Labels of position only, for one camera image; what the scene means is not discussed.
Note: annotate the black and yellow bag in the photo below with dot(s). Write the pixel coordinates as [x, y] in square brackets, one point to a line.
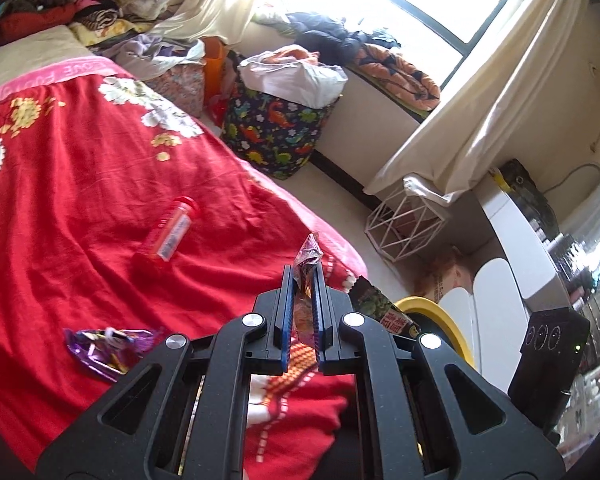
[522, 190]

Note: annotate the floral fabric bag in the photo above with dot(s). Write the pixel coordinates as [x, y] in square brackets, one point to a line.
[180, 87]

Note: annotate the dark purple snack wrapper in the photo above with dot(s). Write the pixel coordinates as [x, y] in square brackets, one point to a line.
[100, 352]

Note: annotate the shiny purple candy wrapper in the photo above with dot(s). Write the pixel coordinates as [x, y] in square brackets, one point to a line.
[307, 255]

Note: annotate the dark green snack packet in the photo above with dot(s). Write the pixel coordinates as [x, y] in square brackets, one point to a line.
[375, 305]

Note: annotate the dark jacket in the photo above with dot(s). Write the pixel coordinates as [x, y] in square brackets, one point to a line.
[335, 35]

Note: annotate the lilac cloth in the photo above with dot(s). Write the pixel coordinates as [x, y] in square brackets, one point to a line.
[145, 50]

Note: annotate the white plastic bag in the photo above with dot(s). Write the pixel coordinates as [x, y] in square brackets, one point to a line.
[300, 82]

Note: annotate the yellow trash bin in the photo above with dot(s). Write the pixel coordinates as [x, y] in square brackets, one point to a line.
[450, 327]

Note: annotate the cardboard box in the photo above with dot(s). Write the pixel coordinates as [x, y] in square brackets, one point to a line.
[445, 277]

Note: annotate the orange patterned blanket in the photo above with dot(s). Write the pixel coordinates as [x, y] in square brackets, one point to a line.
[400, 77]

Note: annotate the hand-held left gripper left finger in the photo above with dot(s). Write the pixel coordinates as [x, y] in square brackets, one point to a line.
[287, 320]

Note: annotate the white chair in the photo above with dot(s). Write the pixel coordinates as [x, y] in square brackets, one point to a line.
[495, 310]

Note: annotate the dinosaur print storage bag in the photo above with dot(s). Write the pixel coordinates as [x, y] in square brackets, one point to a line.
[275, 135]

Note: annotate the red floral blanket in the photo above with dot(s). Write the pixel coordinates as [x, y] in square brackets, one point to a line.
[80, 210]

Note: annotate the red capped tube bottle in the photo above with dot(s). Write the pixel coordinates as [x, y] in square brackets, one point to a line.
[170, 232]

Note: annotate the orange bag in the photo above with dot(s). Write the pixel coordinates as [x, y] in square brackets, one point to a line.
[214, 70]

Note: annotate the clutter of cosmetic bottles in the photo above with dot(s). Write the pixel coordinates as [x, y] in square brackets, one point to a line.
[595, 300]

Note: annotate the white framed mirror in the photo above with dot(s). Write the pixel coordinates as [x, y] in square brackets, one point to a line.
[592, 210]

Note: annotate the pink orange cloth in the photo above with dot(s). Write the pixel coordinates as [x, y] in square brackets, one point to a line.
[290, 54]

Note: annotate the cream curtain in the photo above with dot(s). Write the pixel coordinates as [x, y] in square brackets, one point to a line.
[505, 90]
[215, 5]

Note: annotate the beige bed sheet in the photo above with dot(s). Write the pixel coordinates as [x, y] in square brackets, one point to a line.
[40, 55]

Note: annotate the white desk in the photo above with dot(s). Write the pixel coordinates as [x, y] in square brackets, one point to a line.
[510, 230]

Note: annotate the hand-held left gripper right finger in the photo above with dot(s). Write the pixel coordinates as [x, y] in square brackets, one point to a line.
[320, 320]

